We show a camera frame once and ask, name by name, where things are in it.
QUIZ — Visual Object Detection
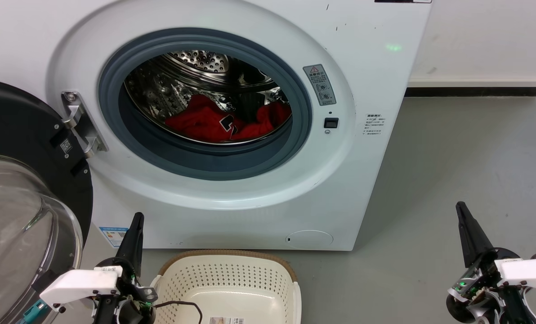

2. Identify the black-rimmed glass washer door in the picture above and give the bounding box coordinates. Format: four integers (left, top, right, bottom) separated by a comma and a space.
0, 78, 94, 324

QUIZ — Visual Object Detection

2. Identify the blue-bordered energy label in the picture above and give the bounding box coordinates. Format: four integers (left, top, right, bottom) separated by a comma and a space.
99, 226, 129, 249

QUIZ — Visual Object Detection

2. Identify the white front-load washing machine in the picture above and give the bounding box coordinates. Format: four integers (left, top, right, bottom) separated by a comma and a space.
0, 0, 433, 252

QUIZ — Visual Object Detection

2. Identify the white wall baseboard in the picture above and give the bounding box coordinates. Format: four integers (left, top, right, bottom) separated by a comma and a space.
405, 76, 536, 98

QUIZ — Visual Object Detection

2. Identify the grey warning sticker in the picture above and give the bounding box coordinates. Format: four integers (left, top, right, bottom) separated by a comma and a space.
303, 64, 337, 106

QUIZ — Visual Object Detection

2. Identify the stainless steel washing machine drum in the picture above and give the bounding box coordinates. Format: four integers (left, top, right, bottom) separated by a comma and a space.
124, 49, 293, 145

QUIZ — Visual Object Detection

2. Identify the thin black cable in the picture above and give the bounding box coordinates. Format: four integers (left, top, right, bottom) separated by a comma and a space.
153, 300, 204, 324

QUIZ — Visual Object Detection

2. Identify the round white filter cover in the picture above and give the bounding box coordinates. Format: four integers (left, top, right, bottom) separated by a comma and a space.
286, 230, 334, 250

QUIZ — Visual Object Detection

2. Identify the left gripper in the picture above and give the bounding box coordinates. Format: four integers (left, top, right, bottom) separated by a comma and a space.
92, 212, 159, 324

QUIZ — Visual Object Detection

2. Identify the small printed text label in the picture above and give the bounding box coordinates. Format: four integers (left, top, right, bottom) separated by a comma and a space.
363, 113, 385, 137

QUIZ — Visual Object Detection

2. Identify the cream perforated laundry basket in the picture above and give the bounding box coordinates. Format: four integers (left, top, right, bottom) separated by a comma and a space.
150, 250, 302, 324

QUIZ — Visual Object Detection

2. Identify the grey rubber door gasket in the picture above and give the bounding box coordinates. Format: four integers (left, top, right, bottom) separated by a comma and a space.
98, 28, 313, 181

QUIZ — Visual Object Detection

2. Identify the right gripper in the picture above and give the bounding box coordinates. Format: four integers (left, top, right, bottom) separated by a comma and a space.
446, 202, 536, 324

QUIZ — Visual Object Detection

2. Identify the silver metal door hinge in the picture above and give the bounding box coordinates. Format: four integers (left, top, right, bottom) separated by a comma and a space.
61, 91, 108, 158

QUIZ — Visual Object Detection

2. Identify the red garment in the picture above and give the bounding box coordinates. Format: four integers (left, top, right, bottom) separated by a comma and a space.
165, 94, 292, 143

